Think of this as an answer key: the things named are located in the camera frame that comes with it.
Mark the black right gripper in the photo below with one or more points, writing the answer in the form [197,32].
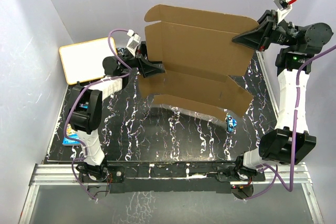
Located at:
[261,36]

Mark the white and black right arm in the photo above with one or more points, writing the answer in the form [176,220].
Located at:
[290,141]

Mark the blue treehouse book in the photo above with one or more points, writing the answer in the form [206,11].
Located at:
[72,139]

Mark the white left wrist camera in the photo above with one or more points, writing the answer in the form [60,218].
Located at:
[133,42]

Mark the small blue toy car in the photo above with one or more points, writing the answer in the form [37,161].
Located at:
[231,123]

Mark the black mounting base bracket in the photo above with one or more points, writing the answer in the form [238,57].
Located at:
[222,177]

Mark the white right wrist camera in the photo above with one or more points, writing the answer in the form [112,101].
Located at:
[284,7]

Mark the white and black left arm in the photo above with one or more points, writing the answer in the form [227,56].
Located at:
[85,114]

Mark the small orange-framed whiteboard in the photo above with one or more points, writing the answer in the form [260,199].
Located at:
[82,62]

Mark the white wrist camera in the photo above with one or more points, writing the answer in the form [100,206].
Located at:
[284,7]
[133,42]

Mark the brown cardboard box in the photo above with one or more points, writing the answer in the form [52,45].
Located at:
[200,60]

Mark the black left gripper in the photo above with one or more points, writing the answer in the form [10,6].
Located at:
[147,67]

